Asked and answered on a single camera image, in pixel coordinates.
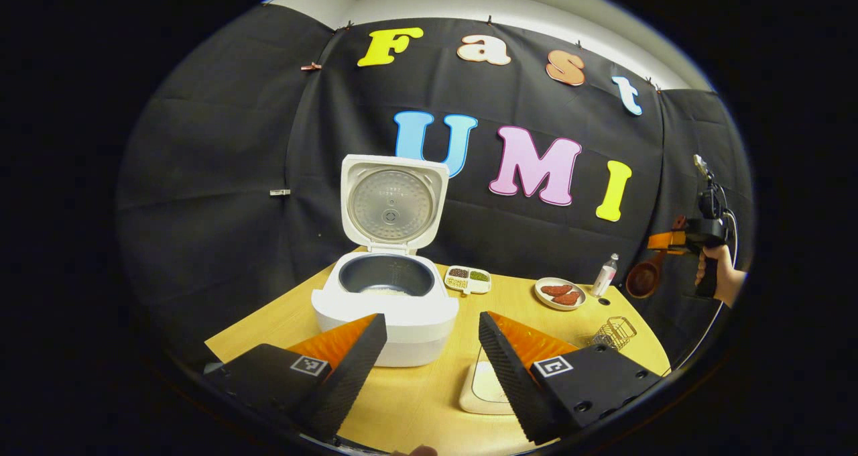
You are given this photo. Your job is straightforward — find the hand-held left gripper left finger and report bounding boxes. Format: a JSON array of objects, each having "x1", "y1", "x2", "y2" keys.
[{"x1": 203, "y1": 313, "x2": 389, "y2": 443}]

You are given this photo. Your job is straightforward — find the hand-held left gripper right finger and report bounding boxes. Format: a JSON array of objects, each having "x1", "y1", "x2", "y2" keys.
[{"x1": 478, "y1": 310, "x2": 664, "y2": 445}]

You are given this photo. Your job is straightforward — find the brown wooden spoon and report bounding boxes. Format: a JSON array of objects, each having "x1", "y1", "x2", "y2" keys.
[{"x1": 625, "y1": 216, "x2": 688, "y2": 300}]

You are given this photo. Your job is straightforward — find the white rice cooker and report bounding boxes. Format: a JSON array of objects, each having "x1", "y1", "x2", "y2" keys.
[{"x1": 311, "y1": 154, "x2": 461, "y2": 367}]

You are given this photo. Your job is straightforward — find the wire chopstick holder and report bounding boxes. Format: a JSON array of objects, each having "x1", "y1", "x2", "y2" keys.
[{"x1": 590, "y1": 316, "x2": 638, "y2": 351}]

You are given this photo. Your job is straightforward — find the clear plastic container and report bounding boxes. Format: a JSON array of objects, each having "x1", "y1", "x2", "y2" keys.
[{"x1": 458, "y1": 346, "x2": 537, "y2": 416}]

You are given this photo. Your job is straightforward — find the small pink label bottle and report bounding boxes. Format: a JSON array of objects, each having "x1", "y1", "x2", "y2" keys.
[{"x1": 591, "y1": 253, "x2": 620, "y2": 298}]

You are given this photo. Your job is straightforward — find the white round plate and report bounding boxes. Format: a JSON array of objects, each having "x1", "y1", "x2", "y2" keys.
[{"x1": 534, "y1": 278, "x2": 587, "y2": 311}]

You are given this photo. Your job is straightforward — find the white divided grain dish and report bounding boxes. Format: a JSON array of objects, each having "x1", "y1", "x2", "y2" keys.
[{"x1": 444, "y1": 265, "x2": 492, "y2": 295}]

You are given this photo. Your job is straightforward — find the black backdrop cloth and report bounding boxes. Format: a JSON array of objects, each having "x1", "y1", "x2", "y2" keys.
[{"x1": 114, "y1": 3, "x2": 757, "y2": 376}]

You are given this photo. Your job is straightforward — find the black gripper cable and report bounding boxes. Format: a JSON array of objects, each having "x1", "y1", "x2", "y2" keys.
[{"x1": 674, "y1": 186, "x2": 739, "y2": 371}]

